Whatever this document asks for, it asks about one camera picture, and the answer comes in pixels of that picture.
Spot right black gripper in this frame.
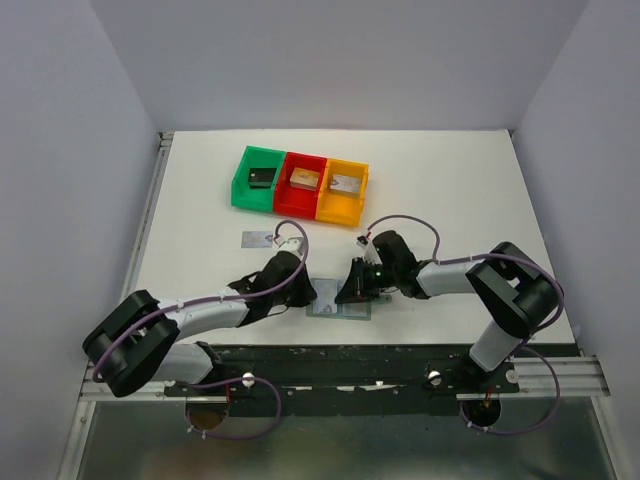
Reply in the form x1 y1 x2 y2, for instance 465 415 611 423
334 256 399 304

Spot silver credit card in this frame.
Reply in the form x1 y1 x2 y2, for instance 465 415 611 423
241 231 273 249
312 297 336 315

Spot green leather card holder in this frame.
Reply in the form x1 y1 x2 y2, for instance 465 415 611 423
305 277 374 321

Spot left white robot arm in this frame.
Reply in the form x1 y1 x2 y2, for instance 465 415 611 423
82 250 317 397

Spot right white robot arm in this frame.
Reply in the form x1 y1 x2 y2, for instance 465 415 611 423
334 230 564 392

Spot silver card stack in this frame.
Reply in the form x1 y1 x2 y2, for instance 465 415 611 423
329 174 362 197

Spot copper card stack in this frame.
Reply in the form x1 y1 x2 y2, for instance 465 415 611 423
289 167 320 191

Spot black card stack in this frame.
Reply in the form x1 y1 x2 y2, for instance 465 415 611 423
248 168 277 189

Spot yellow plastic bin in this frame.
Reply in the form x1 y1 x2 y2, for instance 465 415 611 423
315 158 369 227

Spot red plastic bin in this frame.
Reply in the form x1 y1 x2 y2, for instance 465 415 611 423
273 152 327 219

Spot green plastic bin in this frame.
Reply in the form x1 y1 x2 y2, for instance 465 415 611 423
231 146 286 213

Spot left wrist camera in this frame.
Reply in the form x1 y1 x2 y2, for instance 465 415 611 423
273 235 307 260

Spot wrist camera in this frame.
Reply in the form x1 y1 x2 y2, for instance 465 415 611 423
356 232 381 264
273 235 307 260

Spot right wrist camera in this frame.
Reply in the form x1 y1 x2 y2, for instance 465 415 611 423
356 232 381 264

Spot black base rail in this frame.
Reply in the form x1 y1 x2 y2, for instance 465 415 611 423
164 344 519 417

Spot aluminium frame rail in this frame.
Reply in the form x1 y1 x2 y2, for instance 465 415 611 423
57 131 175 479

